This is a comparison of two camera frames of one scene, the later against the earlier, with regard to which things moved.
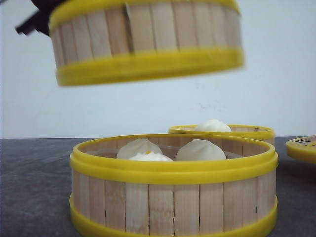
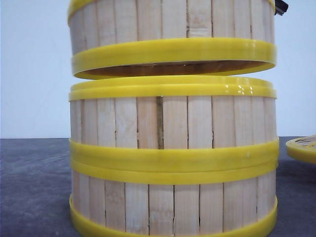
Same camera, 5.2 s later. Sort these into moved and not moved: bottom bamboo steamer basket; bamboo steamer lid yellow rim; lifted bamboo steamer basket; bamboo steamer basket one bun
Moved: lifted bamboo steamer basket; bamboo steamer basket one bun
Not moved: bottom bamboo steamer basket; bamboo steamer lid yellow rim
